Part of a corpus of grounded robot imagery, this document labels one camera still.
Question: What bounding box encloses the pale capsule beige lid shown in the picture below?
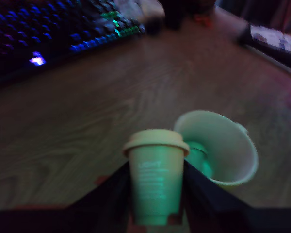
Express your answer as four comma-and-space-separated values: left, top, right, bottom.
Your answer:
122, 128, 190, 226

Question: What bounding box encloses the green cartoon print mug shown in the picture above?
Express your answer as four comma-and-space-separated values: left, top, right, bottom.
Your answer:
173, 110, 259, 194

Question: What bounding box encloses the black flat printed box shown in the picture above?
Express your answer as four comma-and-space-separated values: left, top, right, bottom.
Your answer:
237, 23, 291, 78

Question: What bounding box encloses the black backlit keyboard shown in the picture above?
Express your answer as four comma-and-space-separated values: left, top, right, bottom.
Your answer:
0, 0, 146, 84

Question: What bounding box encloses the crumpled white tissue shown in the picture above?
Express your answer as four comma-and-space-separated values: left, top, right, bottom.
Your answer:
116, 0, 165, 25

